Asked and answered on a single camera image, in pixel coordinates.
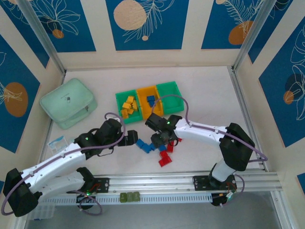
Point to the mint green zip pouch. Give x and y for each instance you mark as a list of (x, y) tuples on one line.
[(64, 100)]

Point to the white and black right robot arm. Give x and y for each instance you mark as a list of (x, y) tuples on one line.
[(200, 132)]

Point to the clear plastic organizer box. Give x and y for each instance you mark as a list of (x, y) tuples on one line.
[(46, 211)]

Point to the aluminium front rail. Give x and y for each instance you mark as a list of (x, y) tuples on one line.
[(155, 181)]

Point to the blue lego brick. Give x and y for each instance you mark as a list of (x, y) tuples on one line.
[(141, 143), (151, 103), (150, 98), (148, 148), (162, 148)]

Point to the green plastic bin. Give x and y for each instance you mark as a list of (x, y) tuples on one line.
[(171, 105), (134, 120)]

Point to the clear plastic packet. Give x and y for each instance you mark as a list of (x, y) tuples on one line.
[(57, 144)]

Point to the red lego brick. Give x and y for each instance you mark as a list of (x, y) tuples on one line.
[(165, 162), (170, 147), (180, 140), (164, 154)]

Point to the olive green keycap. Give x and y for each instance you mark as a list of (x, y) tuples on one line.
[(129, 197), (123, 197), (136, 196)]

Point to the black arm base electronics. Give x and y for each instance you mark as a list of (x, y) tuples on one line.
[(83, 200), (218, 200)]

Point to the orange plastic bin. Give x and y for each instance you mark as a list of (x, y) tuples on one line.
[(144, 95)]

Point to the aluminium frame post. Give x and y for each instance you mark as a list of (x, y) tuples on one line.
[(43, 33), (257, 33)]

